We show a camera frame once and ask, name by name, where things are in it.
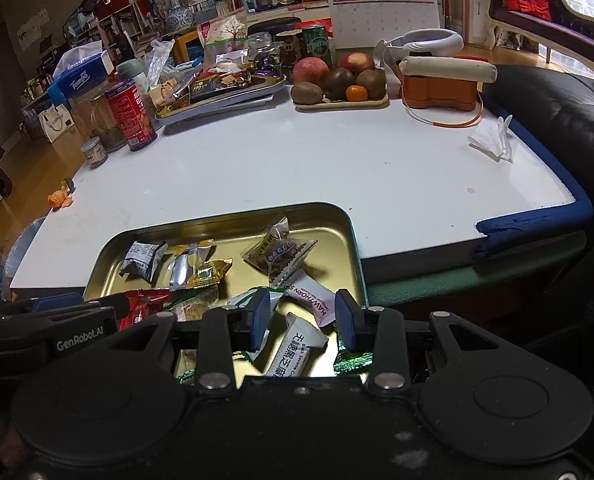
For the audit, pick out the large clear jar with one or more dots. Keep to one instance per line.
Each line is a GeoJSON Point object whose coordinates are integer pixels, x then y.
{"type": "Point", "coordinates": [89, 120]}

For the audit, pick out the tan paper pastry packet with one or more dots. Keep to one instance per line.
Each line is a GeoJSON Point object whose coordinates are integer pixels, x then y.
{"type": "Point", "coordinates": [163, 94]}

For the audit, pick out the white tray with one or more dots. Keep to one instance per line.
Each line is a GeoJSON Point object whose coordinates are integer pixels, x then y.
{"type": "Point", "coordinates": [217, 111]}

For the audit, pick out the tangerine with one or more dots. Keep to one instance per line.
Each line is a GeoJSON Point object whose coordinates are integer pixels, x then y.
{"type": "Point", "coordinates": [357, 93]}

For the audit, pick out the white roll cushion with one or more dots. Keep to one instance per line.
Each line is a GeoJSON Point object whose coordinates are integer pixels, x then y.
{"type": "Point", "coordinates": [447, 69]}

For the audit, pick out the green foil candy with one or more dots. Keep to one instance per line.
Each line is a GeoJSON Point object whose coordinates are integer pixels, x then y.
{"type": "Point", "coordinates": [352, 362]}

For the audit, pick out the green-edged white snack packet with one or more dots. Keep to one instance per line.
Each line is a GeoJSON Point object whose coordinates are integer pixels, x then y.
{"type": "Point", "coordinates": [239, 300]}

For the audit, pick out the empty glass jar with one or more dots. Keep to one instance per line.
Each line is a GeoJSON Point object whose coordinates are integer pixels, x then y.
{"type": "Point", "coordinates": [262, 45]}

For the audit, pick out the yellow fruit tray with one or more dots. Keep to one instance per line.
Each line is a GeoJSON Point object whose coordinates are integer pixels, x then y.
{"type": "Point", "coordinates": [377, 102]}

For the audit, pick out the red snack packet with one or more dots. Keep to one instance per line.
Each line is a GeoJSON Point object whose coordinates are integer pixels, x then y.
{"type": "Point", "coordinates": [142, 310]}

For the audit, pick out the white snack packet black print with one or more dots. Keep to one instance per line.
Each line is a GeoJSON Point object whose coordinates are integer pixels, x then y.
{"type": "Point", "coordinates": [297, 347]}

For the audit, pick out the tan biscuit clear packet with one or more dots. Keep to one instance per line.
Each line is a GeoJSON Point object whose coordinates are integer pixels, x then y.
{"type": "Point", "coordinates": [194, 310]}

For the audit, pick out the blue white porcelain vase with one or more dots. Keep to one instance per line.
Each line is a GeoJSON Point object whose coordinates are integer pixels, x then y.
{"type": "Point", "coordinates": [179, 15]}

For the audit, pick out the blue tissue box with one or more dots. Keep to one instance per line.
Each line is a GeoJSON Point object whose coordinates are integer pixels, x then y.
{"type": "Point", "coordinates": [79, 82]}

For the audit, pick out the wall paper sheets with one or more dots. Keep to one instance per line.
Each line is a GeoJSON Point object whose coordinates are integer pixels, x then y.
{"type": "Point", "coordinates": [32, 30]}

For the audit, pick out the cluttered storage shelf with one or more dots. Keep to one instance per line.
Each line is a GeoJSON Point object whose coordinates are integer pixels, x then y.
{"type": "Point", "coordinates": [122, 20]}

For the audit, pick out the clear plastic bag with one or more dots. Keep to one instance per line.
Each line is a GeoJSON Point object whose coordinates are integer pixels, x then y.
{"type": "Point", "coordinates": [158, 60]}

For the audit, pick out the white shopping bag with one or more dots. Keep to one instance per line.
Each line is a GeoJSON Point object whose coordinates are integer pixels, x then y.
{"type": "Point", "coordinates": [56, 122]}

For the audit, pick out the gold tin tray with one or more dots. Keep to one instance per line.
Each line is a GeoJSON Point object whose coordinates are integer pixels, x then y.
{"type": "Point", "coordinates": [227, 232]}

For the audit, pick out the white neck massager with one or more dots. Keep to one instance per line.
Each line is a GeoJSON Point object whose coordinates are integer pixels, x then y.
{"type": "Point", "coordinates": [427, 37]}

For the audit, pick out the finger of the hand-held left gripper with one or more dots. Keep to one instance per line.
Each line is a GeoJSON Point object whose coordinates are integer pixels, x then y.
{"type": "Point", "coordinates": [104, 302]}

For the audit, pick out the blue translucent bag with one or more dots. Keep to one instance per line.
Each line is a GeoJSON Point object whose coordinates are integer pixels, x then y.
{"type": "Point", "coordinates": [17, 260]}

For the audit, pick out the orange box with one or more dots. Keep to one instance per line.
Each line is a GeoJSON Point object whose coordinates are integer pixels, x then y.
{"type": "Point", "coordinates": [439, 92]}

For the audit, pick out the yellow wooden stool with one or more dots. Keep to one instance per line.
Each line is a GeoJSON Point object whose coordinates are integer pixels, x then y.
{"type": "Point", "coordinates": [182, 42]}

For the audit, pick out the white television console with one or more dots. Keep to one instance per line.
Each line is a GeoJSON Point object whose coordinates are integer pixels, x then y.
{"type": "Point", "coordinates": [312, 10]}

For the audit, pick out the tangerine peel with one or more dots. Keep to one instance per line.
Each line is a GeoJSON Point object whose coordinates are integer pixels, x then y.
{"type": "Point", "coordinates": [57, 200]}

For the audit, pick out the silver foil snack packet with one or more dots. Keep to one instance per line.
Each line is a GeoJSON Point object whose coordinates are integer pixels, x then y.
{"type": "Point", "coordinates": [182, 270]}

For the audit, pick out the gold snack-filled tray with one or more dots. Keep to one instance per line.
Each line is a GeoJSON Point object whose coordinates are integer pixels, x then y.
{"type": "Point", "coordinates": [264, 83]}

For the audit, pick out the black cracker packet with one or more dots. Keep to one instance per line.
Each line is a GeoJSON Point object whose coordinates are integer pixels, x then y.
{"type": "Point", "coordinates": [217, 87]}

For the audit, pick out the red biscuit can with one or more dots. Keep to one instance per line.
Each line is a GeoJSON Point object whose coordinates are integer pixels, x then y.
{"type": "Point", "coordinates": [129, 115]}

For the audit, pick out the panda-printed jar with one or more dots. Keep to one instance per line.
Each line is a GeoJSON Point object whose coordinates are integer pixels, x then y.
{"type": "Point", "coordinates": [289, 52]}

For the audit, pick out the gold foil candy packet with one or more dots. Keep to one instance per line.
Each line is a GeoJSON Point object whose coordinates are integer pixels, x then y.
{"type": "Point", "coordinates": [212, 272]}

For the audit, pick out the clear packet dark dried fruit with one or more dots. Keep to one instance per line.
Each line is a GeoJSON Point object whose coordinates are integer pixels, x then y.
{"type": "Point", "coordinates": [277, 255]}

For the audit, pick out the dark blue snack packet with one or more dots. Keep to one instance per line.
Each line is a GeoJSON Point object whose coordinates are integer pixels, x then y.
{"type": "Point", "coordinates": [139, 259]}

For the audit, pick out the desk calendar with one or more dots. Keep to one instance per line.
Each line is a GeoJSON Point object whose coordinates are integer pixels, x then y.
{"type": "Point", "coordinates": [387, 20]}

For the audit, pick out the black leather sofa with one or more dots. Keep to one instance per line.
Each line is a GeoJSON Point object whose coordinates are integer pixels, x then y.
{"type": "Point", "coordinates": [552, 110]}

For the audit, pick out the large red apple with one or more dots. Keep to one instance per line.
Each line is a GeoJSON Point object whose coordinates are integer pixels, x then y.
{"type": "Point", "coordinates": [311, 70]}

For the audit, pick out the pale green thermos cup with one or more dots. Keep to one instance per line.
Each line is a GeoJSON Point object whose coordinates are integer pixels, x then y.
{"type": "Point", "coordinates": [132, 70]}

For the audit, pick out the black round stool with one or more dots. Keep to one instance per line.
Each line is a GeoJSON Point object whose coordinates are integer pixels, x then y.
{"type": "Point", "coordinates": [274, 25]}

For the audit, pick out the tree-printed snack bag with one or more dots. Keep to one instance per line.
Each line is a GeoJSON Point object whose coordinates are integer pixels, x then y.
{"type": "Point", "coordinates": [224, 35]}

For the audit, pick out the blue table edge guard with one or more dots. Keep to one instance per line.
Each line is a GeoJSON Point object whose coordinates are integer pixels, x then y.
{"type": "Point", "coordinates": [527, 222]}

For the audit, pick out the green beverage can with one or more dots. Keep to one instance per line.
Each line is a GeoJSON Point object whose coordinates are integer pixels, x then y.
{"type": "Point", "coordinates": [317, 45]}

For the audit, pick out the small red apple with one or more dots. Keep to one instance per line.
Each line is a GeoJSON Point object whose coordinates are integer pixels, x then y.
{"type": "Point", "coordinates": [357, 61]}

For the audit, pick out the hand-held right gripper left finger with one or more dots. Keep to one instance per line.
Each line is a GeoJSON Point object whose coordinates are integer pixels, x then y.
{"type": "Point", "coordinates": [259, 320]}

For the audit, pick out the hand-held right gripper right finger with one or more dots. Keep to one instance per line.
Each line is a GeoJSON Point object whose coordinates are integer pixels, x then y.
{"type": "Point", "coordinates": [344, 320]}

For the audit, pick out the white crumpled tissue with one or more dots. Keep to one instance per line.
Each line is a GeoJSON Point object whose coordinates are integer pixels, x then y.
{"type": "Point", "coordinates": [489, 140]}

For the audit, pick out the small glass jar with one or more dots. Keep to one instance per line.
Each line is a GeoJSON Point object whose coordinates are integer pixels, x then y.
{"type": "Point", "coordinates": [94, 155]}

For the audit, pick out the white snack packet pink print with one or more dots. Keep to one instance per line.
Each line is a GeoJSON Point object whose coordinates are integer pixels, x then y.
{"type": "Point", "coordinates": [314, 302]}

